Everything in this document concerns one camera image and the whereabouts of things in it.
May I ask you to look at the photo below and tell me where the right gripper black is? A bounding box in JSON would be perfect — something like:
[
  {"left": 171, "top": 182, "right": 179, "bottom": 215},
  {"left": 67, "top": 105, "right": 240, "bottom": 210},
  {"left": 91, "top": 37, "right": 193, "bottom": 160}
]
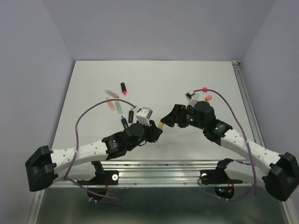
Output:
[{"left": 160, "top": 104, "right": 206, "bottom": 130}]

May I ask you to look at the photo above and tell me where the yellow pastel highlighter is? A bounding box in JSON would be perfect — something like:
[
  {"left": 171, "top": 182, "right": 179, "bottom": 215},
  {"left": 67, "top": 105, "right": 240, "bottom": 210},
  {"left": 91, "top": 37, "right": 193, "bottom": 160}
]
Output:
[{"left": 158, "top": 122, "right": 164, "bottom": 129}]

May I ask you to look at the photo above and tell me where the green cap black highlighter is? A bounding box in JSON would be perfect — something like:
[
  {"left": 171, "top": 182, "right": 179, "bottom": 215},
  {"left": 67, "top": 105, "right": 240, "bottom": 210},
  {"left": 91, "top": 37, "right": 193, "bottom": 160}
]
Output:
[{"left": 128, "top": 107, "right": 134, "bottom": 124}]

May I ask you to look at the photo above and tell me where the blue cap black highlighter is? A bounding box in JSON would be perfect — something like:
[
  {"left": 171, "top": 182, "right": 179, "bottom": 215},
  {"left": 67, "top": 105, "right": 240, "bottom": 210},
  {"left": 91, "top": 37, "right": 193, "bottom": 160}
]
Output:
[{"left": 121, "top": 116, "right": 128, "bottom": 129}]

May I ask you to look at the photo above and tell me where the coral pastel highlighter cap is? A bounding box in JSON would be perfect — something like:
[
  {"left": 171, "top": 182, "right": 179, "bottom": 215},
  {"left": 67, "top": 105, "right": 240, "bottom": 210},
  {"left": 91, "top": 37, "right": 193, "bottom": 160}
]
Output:
[{"left": 205, "top": 95, "right": 213, "bottom": 102}]

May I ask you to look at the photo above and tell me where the mint pastel highlighter body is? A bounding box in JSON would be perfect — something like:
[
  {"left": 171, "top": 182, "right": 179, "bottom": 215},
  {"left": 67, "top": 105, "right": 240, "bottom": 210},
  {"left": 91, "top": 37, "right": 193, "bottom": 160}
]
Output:
[{"left": 115, "top": 101, "right": 123, "bottom": 114}]

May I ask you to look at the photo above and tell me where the peach pastel highlighter body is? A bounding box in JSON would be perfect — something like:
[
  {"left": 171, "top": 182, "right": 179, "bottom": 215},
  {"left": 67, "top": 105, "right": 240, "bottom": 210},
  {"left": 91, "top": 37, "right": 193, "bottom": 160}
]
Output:
[{"left": 106, "top": 98, "right": 116, "bottom": 111}]

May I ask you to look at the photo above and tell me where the pink highlighter black body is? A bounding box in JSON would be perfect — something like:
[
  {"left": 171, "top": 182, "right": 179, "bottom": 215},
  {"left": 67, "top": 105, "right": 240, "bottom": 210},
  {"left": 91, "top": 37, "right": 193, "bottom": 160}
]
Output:
[{"left": 121, "top": 83, "right": 127, "bottom": 96}]

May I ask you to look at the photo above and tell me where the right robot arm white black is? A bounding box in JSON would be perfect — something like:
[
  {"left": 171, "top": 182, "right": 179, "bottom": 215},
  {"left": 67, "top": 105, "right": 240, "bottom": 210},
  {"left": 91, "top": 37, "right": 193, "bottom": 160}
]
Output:
[{"left": 161, "top": 101, "right": 299, "bottom": 202}]

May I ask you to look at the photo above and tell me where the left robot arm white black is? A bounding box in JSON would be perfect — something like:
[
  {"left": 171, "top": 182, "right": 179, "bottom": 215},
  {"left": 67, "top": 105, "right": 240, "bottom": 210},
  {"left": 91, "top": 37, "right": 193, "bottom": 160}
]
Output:
[{"left": 25, "top": 120, "right": 163, "bottom": 192}]

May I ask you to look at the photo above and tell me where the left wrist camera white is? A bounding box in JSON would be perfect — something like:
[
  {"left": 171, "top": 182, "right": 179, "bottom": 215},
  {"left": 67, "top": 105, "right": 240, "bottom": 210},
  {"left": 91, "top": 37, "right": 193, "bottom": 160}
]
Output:
[{"left": 134, "top": 106, "right": 153, "bottom": 126}]

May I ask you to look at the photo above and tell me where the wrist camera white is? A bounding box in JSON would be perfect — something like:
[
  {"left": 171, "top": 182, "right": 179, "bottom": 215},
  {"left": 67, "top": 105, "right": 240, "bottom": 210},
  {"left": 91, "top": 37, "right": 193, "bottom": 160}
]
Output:
[
  {"left": 134, "top": 106, "right": 153, "bottom": 126},
  {"left": 185, "top": 91, "right": 198, "bottom": 108}
]

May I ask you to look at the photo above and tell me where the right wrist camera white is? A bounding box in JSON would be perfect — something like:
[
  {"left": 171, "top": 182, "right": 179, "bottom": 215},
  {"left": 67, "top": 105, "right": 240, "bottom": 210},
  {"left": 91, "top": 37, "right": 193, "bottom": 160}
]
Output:
[{"left": 185, "top": 91, "right": 198, "bottom": 108}]

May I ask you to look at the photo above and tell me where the front aluminium rail frame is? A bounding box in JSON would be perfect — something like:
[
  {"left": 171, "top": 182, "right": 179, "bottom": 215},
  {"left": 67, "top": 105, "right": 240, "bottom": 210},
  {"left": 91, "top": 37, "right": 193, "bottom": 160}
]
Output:
[{"left": 28, "top": 160, "right": 299, "bottom": 224}]

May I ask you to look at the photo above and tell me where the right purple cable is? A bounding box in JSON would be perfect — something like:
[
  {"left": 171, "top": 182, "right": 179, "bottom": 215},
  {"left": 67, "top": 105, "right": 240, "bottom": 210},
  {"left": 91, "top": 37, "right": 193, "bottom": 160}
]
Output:
[{"left": 192, "top": 88, "right": 257, "bottom": 203}]

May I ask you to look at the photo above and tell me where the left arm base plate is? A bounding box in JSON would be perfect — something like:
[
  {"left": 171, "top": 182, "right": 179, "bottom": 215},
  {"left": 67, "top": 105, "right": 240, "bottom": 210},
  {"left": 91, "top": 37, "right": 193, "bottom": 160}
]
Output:
[{"left": 77, "top": 170, "right": 119, "bottom": 203}]

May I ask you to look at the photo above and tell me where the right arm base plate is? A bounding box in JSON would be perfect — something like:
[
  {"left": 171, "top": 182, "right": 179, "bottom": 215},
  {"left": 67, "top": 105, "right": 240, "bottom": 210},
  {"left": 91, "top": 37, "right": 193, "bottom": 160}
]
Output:
[{"left": 198, "top": 169, "right": 235, "bottom": 201}]

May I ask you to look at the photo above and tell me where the right aluminium side rail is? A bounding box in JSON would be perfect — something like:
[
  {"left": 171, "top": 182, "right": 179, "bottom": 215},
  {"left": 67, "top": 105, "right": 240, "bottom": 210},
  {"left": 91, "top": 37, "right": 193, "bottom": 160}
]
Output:
[{"left": 232, "top": 61, "right": 265, "bottom": 147}]

